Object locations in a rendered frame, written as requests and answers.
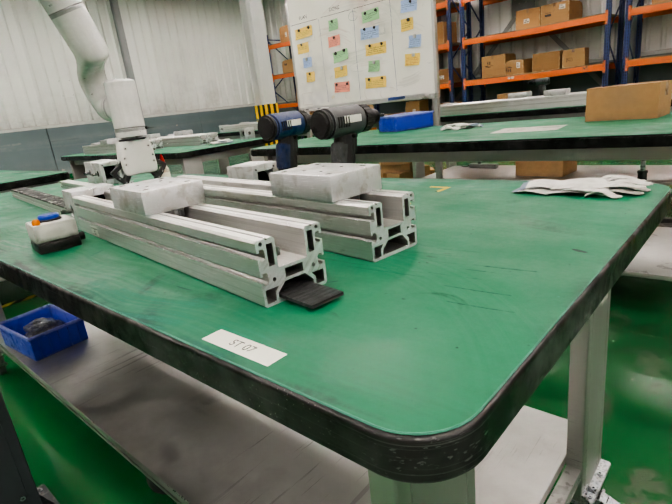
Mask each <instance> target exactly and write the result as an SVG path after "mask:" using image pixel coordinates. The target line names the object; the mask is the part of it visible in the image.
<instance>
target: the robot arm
mask: <svg viewBox="0 0 672 504"><path fill-rule="evenodd" d="M39 2H40V3H41V5H42V6H43V8H44V10H45V11H46V13H47V14H48V16H49V17H50V19H51V21H52V22H53V24H54V25H55V27H56V28H57V30H58V32H59V33H60V35H61V36H62V38H63V39H64V41H65V42H66V44H67V45H68V47H69V49H70V50H71V52H72V53H73V55H74V57H75V59H76V64H77V77H78V81H79V84H80V86H81V88H82V90H83V92H84V94H85V96H86V97H87V99H88V101H89V102H90V104H91V105H92V107H93V108H94V109H95V111H96V112H97V113H98V115H99V116H100V117H101V118H103V119H104V120H106V121H109V122H112V123H113V127H114V131H115V135H116V138H120V139H121V140H119V142H116V153H117V160H118V165H117V166H116V167H115V168H114V169H113V170H112V171H111V172H110V174H111V175H112V176H113V177H114V178H115V179H116V180H117V181H119V182H120V183H122V184H123V185H124V184H130V183H129V182H130V179H131V176H133V175H139V174H145V173H151V174H152V175H153V176H154V179H156V178H161V176H162V175H163V173H164V170H165V168H166V165H167V164H166V163H165V162H163V161H161V160H159V159H157V158H156V157H155V154H154V151H153V148H152V146H151V143H150V141H149V139H148V138H146V137H144V136H143V135H147V134H146V129H145V124H144V119H143V115H142V110H141V106H140V101H139V97H138V92H137V88H136V83H135V81H134V80H133V79H115V80H109V81H108V80H107V77H106V74H105V62H106V61H107V59H108V57H109V50H108V47H107V45H106V43H105V41H104V39H103V37H102V36H101V34H100V32H99V31H98V29H97V27H96V25H95V23H94V22H93V20H92V18H91V16H90V15H89V13H88V11H87V9H86V8H85V6H84V4H83V3H82V1H81V0H39ZM140 126H141V127H140ZM132 127H133V128H132ZM123 128H124V129H123ZM115 129H116V130H115ZM157 164H159V165H160V169H159V170H158V172H157V171H156V170H157V169H158V166H157ZM121 168H122V169H121ZM119 171H120V173H121V175H124V177H123V178H122V177H120V176H119V175H118V174H117V173H118V172H119Z"/></svg>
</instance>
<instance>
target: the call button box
mask: <svg viewBox="0 0 672 504"><path fill-rule="evenodd" d="M39 221H40V224H41V225H37V226H32V223H31V222H32V221H31V222H27V223H25V226H26V229H27V232H28V235H29V238H30V240H31V245H32V248H33V249H34V250H35V251H37V252H38V253H39V254H41V255H43V254H47V253H51V252H55V251H59V250H62V249H66V248H70V247H74V246H78V245H81V244H82V242H81V240H83V239H85V238H86V237H85V233H84V232H83V231H81V232H78V228H77V225H76V221H75V219H74V218H73V217H70V216H67V215H64V214H63V215H59V217H57V218H53V219H49V220H39Z"/></svg>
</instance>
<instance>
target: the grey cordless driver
mask: <svg viewBox="0 0 672 504"><path fill-rule="evenodd" d="M380 117H384V113H381V114H380V113H379V112H378V110H376V109H372V108H370V106H368V105H367V104H359V105H356V104H353V105H345V106H338V107H330V108H323V109H320V110H316V111H315V112H314V113H313V114H312V116H311V120H310V127H311V131H312V133H313V134H314V136H315V137H316V138H317V139H320V140H324V139H325V140H328V139H334V143H332V144H331V163H353V164H356V155H355V152H357V137H358V134H359V133H361V132H366V131H369V130H370V129H372V126H373V125H374V124H376V123H377V122H378V121H379V120H380Z"/></svg>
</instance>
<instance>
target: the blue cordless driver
mask: <svg viewBox="0 0 672 504"><path fill-rule="evenodd" d="M311 116H312V115H310V114H308V113H307V112H305V111H302V110H301V111H288V112H280V113H273V114H267V115H263V116H261V117H260V119H259V121H258V132H259V134H260V136H261V137H262V138H263V139H264V140H266V141H270V140H271V141H273V140H278V143H277V144H276V168H278V171H281V170H286V169H291V168H295V167H298V163H297V151H298V136H299V135H302V134H306V133H307V132H309V131H310V129H311V127H310V120H311Z"/></svg>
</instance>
